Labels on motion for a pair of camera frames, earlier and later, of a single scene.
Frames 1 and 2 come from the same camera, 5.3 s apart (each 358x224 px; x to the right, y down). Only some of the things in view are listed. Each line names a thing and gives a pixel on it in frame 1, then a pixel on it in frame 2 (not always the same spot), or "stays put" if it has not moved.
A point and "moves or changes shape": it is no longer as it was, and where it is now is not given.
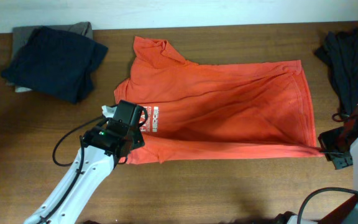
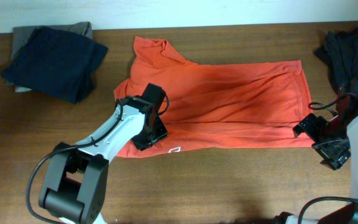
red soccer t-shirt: (201, 111) moves or changes shape
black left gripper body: (137, 135) → (151, 134)
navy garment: (57, 63) stays put
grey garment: (20, 35) stays put
